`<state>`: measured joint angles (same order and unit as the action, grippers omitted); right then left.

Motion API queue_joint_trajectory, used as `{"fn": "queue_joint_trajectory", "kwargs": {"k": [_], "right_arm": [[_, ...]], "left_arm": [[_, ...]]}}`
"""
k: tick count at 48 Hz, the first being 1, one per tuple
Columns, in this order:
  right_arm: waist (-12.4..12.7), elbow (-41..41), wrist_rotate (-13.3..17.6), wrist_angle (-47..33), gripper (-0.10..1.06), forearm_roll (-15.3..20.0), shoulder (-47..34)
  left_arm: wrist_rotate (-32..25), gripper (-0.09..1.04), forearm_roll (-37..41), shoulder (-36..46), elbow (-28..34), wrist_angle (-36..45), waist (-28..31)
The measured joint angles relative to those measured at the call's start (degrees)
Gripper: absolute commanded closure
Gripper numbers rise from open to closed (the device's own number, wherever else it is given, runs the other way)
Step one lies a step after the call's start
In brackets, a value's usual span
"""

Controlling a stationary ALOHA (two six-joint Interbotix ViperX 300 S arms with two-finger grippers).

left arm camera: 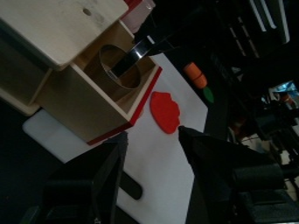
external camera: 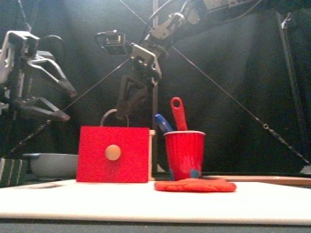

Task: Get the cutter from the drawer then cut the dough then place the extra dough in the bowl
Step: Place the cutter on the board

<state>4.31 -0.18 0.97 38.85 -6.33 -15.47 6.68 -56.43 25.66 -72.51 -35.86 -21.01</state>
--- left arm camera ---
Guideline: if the round metal ring cutter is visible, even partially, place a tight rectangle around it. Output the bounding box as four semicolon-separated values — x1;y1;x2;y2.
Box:
83;44;144;102

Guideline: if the white cutting board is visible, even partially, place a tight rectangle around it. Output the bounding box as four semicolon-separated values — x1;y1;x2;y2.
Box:
23;52;209;224

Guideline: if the orange toy carrot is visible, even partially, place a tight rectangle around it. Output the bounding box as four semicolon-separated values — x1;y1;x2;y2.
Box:
183;61;216;104

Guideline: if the light wooden drawer cabinet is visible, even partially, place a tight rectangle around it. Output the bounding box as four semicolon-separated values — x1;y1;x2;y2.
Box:
0;0;131;116

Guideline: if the black flat stick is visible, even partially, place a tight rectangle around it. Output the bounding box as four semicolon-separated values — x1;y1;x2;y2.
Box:
116;170;144;201

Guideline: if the wooden drawer with red front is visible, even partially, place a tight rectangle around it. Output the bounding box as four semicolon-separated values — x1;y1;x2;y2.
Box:
36;20;164;146

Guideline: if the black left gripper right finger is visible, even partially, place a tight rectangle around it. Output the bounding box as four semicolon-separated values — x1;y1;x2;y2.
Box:
177;125;275;224

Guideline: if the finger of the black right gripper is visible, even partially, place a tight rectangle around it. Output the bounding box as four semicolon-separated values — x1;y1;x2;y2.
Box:
109;37;157;79

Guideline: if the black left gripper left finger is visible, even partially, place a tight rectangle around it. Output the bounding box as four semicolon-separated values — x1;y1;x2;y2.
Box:
21;130;129;224

